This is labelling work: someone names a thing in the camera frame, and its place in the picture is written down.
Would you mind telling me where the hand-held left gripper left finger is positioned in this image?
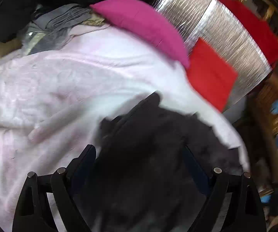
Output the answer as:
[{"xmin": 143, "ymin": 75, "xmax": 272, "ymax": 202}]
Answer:
[{"xmin": 12, "ymin": 144, "xmax": 97, "ymax": 232}]

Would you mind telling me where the wicker basket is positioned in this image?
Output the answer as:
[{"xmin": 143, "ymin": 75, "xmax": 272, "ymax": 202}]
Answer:
[{"xmin": 257, "ymin": 77, "xmax": 278, "ymax": 136}]

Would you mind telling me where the pale pink blanket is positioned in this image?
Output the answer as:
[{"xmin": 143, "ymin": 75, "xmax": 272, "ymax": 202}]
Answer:
[{"xmin": 0, "ymin": 25, "xmax": 250, "ymax": 232}]

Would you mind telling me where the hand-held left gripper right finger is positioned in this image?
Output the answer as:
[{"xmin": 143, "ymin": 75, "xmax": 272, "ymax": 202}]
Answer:
[{"xmin": 184, "ymin": 146, "xmax": 267, "ymax": 232}]

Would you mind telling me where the red pillow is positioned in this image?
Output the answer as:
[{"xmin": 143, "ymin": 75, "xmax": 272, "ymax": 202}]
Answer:
[{"xmin": 186, "ymin": 38, "xmax": 239, "ymax": 113}]

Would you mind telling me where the wooden table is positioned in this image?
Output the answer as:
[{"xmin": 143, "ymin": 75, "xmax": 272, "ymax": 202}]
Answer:
[{"xmin": 246, "ymin": 97, "xmax": 278, "ymax": 199}]

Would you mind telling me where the pink pillow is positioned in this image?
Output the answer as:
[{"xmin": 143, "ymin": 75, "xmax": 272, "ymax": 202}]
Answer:
[{"xmin": 90, "ymin": 0, "xmax": 190, "ymax": 68}]

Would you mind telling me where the black quilted jacket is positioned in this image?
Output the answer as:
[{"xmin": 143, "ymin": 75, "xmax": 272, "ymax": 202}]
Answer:
[{"xmin": 81, "ymin": 91, "xmax": 244, "ymax": 232}]

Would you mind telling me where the cream leather sofa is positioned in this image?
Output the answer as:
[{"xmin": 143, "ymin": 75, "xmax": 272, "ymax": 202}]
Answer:
[{"xmin": 0, "ymin": 38, "xmax": 22, "ymax": 66}]

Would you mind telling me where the red cloth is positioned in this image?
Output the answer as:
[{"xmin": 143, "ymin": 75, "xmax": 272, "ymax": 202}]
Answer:
[{"xmin": 208, "ymin": 0, "xmax": 278, "ymax": 66}]

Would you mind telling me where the silver plastic bag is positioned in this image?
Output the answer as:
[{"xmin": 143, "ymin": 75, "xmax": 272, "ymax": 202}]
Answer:
[{"xmin": 21, "ymin": 30, "xmax": 48, "ymax": 55}]

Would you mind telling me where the silver foil insulation panel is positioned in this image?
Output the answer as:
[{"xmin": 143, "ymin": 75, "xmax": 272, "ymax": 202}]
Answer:
[{"xmin": 153, "ymin": 0, "xmax": 273, "ymax": 112}]

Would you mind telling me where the grey clothing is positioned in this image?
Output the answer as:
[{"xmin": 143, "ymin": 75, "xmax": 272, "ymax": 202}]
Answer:
[{"xmin": 21, "ymin": 3, "xmax": 93, "ymax": 54}]

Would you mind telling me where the patterned beige cloth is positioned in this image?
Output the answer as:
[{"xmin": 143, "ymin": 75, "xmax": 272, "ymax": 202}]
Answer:
[{"xmin": 82, "ymin": 13, "xmax": 107, "ymax": 27}]

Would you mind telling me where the black puffer coat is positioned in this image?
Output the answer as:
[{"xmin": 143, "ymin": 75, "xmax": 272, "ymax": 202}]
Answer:
[{"xmin": 0, "ymin": 0, "xmax": 135, "ymax": 48}]

